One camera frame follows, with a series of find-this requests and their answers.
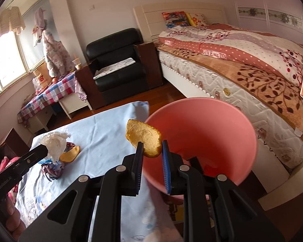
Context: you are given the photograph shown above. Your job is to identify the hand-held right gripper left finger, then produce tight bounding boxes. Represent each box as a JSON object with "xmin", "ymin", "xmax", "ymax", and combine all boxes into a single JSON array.
[{"xmin": 19, "ymin": 142, "xmax": 145, "ymax": 242}]

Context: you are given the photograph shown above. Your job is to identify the pink plastic bucket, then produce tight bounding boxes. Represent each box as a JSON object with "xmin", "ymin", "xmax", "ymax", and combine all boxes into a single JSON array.
[{"xmin": 143, "ymin": 99, "xmax": 258, "ymax": 203}]

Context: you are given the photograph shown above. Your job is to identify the pink dotted cloth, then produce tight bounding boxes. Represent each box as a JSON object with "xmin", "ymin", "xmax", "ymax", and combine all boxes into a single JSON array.
[{"xmin": 0, "ymin": 156, "xmax": 22, "ymax": 202}]

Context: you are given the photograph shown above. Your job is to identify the colourful printed cushion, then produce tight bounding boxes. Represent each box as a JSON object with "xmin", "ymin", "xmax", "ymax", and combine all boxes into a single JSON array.
[{"xmin": 162, "ymin": 11, "xmax": 190, "ymax": 29}]

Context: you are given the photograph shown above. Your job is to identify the maroon patterned cloth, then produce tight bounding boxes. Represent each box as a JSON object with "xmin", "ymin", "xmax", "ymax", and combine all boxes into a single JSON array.
[{"xmin": 74, "ymin": 74, "xmax": 87, "ymax": 102}]

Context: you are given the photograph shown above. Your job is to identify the dark wooden box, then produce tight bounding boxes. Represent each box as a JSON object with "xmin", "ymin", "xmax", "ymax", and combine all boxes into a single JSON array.
[{"xmin": 0, "ymin": 127, "xmax": 32, "ymax": 162}]

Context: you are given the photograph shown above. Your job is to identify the white quilted mattress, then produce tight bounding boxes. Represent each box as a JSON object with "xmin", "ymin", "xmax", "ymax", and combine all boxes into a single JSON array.
[{"xmin": 158, "ymin": 51, "xmax": 303, "ymax": 169}]

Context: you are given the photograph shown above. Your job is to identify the bed with patterned quilt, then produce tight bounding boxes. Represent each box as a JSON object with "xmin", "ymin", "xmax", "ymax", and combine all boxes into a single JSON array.
[{"xmin": 133, "ymin": 4, "xmax": 303, "ymax": 211}]

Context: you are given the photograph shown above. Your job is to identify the pink and white quilt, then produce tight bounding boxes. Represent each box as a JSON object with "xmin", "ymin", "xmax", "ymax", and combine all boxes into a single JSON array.
[{"xmin": 158, "ymin": 23, "xmax": 303, "ymax": 91}]

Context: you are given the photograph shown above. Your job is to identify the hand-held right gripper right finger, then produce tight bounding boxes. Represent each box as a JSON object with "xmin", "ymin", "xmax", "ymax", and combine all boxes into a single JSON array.
[{"xmin": 161, "ymin": 140, "xmax": 284, "ymax": 242}]

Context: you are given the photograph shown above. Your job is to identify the roller blind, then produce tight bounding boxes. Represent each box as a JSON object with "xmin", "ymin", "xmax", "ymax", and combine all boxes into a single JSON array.
[{"xmin": 15, "ymin": 0, "xmax": 49, "ymax": 75}]

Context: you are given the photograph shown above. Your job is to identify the pink plastic bag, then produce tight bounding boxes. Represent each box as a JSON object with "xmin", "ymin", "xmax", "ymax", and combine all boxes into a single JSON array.
[{"xmin": 32, "ymin": 77, "xmax": 42, "ymax": 94}]

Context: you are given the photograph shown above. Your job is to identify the yellow floral pillow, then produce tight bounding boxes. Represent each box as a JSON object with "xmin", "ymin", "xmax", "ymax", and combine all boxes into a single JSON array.
[{"xmin": 186, "ymin": 13, "xmax": 209, "ymax": 28}]

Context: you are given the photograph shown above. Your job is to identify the floral seat pad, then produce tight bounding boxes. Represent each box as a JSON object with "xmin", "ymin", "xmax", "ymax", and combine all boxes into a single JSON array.
[{"xmin": 93, "ymin": 57, "xmax": 137, "ymax": 80}]

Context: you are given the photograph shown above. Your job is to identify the person's left hand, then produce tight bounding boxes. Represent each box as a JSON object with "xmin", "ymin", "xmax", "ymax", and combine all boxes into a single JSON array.
[{"xmin": 0, "ymin": 193, "xmax": 26, "ymax": 234}]

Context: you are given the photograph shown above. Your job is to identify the cream knit sweater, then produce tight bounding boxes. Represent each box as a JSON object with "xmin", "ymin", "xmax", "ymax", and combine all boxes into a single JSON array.
[{"xmin": 0, "ymin": 7, "xmax": 26, "ymax": 37}]

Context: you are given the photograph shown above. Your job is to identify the floral padded jacket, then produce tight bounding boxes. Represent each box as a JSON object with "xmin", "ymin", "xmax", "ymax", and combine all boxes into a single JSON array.
[{"xmin": 42, "ymin": 29, "xmax": 71, "ymax": 77}]

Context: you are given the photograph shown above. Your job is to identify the light blue floral tablecloth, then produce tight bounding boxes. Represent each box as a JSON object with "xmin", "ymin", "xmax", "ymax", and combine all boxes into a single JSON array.
[{"xmin": 14, "ymin": 101, "xmax": 185, "ymax": 242}]

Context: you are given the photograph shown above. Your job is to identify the brown leaf pattern blanket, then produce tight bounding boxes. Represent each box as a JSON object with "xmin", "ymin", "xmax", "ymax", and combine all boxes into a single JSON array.
[{"xmin": 154, "ymin": 43, "xmax": 303, "ymax": 137}]

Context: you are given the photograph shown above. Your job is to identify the brown paper shopping bag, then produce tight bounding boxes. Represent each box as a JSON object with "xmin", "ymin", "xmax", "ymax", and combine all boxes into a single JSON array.
[{"xmin": 32, "ymin": 63, "xmax": 52, "ymax": 86}]

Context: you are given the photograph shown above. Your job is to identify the striped wrapper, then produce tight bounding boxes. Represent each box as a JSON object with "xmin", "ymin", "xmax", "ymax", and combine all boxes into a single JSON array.
[{"xmin": 41, "ymin": 158, "xmax": 66, "ymax": 180}]

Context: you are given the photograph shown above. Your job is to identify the white sliding door wardrobe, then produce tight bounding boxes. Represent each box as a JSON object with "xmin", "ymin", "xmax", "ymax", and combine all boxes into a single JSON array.
[{"xmin": 227, "ymin": 0, "xmax": 303, "ymax": 39}]

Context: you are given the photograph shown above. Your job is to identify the white cap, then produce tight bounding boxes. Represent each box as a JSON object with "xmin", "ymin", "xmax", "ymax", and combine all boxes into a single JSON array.
[{"xmin": 32, "ymin": 26, "xmax": 43, "ymax": 47}]

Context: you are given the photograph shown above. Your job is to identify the black leather armchair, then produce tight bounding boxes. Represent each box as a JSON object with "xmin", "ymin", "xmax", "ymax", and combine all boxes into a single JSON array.
[{"xmin": 85, "ymin": 28, "xmax": 150, "ymax": 100}]

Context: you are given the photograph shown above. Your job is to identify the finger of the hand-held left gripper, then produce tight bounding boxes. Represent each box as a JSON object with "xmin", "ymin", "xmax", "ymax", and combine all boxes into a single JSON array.
[{"xmin": 5, "ymin": 144, "xmax": 49, "ymax": 175}]

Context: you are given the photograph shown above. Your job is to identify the white low cabinet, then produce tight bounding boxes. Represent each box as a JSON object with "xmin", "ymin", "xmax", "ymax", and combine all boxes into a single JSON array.
[
  {"xmin": 59, "ymin": 91, "xmax": 89, "ymax": 119},
  {"xmin": 28, "ymin": 104, "xmax": 55, "ymax": 134}
]

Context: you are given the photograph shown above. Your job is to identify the pink hat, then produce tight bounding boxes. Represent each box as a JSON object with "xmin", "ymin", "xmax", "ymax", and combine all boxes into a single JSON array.
[{"xmin": 34, "ymin": 7, "xmax": 48, "ymax": 29}]

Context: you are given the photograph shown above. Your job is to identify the checked tablecloth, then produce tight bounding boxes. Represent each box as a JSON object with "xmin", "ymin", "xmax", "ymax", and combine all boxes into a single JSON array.
[{"xmin": 17, "ymin": 71, "xmax": 77, "ymax": 125}]

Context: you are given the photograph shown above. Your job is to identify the plastic drink cup with straw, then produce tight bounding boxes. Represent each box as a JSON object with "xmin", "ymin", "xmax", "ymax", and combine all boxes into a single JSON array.
[{"xmin": 72, "ymin": 54, "xmax": 82, "ymax": 70}]

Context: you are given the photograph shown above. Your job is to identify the dark wooden side cabinet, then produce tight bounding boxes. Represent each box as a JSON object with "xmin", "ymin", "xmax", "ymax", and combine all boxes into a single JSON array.
[
  {"xmin": 134, "ymin": 42, "xmax": 164, "ymax": 90},
  {"xmin": 75, "ymin": 64, "xmax": 104, "ymax": 110}
]

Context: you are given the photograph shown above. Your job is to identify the window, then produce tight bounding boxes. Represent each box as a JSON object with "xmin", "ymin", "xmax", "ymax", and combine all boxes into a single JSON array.
[{"xmin": 0, "ymin": 29, "xmax": 31, "ymax": 101}]

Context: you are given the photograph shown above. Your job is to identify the white plastic bag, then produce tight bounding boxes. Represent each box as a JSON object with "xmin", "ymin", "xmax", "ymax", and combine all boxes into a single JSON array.
[{"xmin": 39, "ymin": 131, "xmax": 72, "ymax": 164}]

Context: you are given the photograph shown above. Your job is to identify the orange peel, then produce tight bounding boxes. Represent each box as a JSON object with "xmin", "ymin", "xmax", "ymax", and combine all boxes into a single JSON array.
[
  {"xmin": 59, "ymin": 145, "xmax": 81, "ymax": 163},
  {"xmin": 125, "ymin": 119, "xmax": 163, "ymax": 158}
]

